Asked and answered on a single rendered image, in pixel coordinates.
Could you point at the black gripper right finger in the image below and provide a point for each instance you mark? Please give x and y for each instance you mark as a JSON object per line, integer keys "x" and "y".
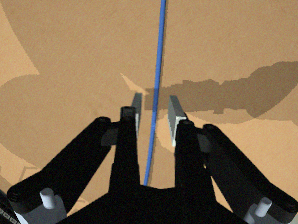
{"x": 250, "y": 195}

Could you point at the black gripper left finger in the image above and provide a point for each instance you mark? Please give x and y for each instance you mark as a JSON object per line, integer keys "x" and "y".
{"x": 43, "y": 197}

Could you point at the blue cable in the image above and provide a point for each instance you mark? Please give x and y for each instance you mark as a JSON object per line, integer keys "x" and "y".
{"x": 156, "y": 88}

